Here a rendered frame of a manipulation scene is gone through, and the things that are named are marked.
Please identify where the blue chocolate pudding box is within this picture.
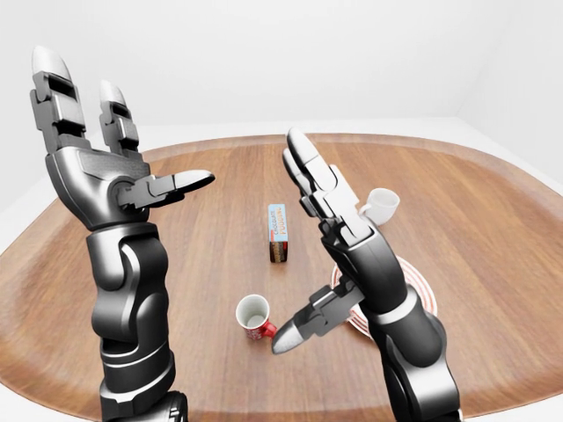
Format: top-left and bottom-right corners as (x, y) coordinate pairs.
(267, 203), (289, 265)

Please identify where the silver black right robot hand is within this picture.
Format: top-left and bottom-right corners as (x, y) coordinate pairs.
(271, 127), (408, 355)

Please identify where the white plate with red rings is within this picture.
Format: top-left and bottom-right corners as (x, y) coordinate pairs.
(330, 254), (439, 340)

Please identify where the red mug with white inside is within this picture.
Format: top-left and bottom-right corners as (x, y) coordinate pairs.
(235, 294), (279, 341)

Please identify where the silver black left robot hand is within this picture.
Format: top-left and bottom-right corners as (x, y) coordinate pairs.
(29, 45), (216, 233)

